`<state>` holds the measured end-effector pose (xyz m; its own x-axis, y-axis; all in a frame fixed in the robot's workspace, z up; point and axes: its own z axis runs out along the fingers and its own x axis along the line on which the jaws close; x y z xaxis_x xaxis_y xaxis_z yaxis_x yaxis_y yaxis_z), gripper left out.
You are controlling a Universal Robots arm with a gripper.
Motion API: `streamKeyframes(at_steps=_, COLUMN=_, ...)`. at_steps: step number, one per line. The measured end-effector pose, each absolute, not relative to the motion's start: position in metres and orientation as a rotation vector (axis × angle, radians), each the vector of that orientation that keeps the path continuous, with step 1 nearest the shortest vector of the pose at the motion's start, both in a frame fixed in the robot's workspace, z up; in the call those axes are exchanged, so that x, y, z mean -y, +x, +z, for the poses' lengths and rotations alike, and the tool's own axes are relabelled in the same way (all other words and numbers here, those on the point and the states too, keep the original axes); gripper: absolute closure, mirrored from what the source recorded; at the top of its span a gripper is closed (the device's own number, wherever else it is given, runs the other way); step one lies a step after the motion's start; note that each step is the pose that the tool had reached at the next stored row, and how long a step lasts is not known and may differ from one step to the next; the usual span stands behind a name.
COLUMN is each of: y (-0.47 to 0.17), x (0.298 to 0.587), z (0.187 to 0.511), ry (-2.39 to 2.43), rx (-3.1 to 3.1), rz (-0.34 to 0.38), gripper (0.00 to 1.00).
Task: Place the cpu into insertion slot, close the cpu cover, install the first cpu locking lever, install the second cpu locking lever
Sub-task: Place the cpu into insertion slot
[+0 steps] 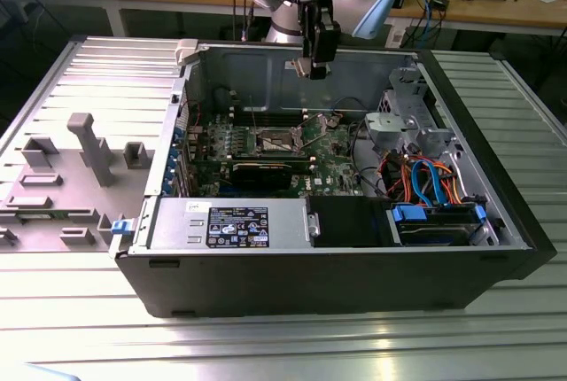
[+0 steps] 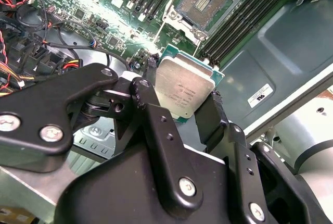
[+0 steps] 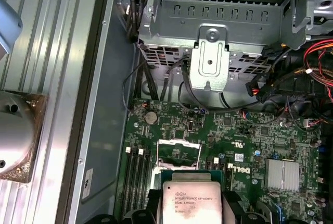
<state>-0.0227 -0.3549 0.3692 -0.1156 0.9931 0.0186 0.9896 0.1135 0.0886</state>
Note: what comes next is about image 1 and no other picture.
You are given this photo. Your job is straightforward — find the CPU socket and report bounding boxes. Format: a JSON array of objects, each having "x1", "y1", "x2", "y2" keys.
[{"x1": 251, "y1": 124, "x2": 299, "y2": 156}]

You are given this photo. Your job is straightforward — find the small white labelled box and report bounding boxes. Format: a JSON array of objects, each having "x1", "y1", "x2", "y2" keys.
[{"x1": 386, "y1": 26, "x2": 408, "y2": 49}]

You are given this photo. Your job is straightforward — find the pale blue rounded object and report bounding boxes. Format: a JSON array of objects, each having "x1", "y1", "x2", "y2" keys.
[{"x1": 24, "y1": 362, "x2": 83, "y2": 381}]

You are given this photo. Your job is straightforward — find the black plastic shroud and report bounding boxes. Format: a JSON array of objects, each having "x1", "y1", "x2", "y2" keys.
[{"x1": 307, "y1": 197, "x2": 394, "y2": 249}]

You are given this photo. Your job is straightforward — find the green motherboard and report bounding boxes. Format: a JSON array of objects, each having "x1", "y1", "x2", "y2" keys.
[{"x1": 184, "y1": 108, "x2": 369, "y2": 199}]

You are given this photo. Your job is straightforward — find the metal socket cover frame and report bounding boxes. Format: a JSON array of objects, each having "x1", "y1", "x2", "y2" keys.
[{"x1": 292, "y1": 108, "x2": 324, "y2": 155}]

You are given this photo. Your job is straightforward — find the black graphics card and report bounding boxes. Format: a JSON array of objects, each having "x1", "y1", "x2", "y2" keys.
[{"x1": 229, "y1": 159, "x2": 294, "y2": 192}]

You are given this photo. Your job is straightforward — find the grey parts rack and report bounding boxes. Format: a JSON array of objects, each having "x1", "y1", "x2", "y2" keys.
[{"x1": 0, "y1": 112, "x2": 157, "y2": 254}]

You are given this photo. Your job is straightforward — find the green RAM stick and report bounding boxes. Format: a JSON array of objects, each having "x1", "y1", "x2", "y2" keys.
[{"x1": 17, "y1": 211, "x2": 58, "y2": 222}]

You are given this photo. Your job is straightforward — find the black open PC case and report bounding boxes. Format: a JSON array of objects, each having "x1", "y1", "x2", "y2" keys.
[{"x1": 108, "y1": 36, "x2": 558, "y2": 320}]

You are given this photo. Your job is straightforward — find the silver CPU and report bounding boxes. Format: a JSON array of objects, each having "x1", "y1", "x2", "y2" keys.
[{"x1": 291, "y1": 57, "x2": 313, "y2": 78}]

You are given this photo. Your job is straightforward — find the blue data wire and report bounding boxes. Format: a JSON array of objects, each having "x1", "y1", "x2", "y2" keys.
[{"x1": 410, "y1": 155, "x2": 449, "y2": 208}]

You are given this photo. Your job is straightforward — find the metal drive cage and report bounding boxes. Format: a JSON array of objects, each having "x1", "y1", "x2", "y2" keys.
[{"x1": 363, "y1": 66, "x2": 464, "y2": 165}]

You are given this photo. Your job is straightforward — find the pale grey case latch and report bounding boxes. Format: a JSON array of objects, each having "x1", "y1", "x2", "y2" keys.
[{"x1": 175, "y1": 38, "x2": 201, "y2": 67}]

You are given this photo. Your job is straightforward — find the black cable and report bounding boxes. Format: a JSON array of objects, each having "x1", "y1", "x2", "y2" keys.
[{"x1": 348, "y1": 120, "x2": 392, "y2": 199}]

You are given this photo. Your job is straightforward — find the grey power supply unit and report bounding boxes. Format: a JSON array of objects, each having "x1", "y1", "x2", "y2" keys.
[{"x1": 148, "y1": 197, "x2": 311, "y2": 252}]

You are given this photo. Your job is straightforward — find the red orange wire bundle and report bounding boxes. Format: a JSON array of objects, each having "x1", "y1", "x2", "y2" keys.
[{"x1": 377, "y1": 150, "x2": 416, "y2": 201}]

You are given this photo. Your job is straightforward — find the blue case latch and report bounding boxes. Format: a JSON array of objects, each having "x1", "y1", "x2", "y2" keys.
[{"x1": 112, "y1": 218, "x2": 135, "y2": 237}]

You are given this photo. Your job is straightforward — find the hard disk blue carrier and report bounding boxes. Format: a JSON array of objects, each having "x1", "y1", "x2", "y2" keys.
[{"x1": 386, "y1": 202, "x2": 489, "y2": 248}]

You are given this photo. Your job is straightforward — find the RAM slot white clips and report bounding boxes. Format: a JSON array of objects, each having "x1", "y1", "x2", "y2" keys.
[
  {"x1": 194, "y1": 161, "x2": 315, "y2": 174},
  {"x1": 229, "y1": 113, "x2": 310, "y2": 124},
  {"x1": 229, "y1": 105, "x2": 310, "y2": 114}
]

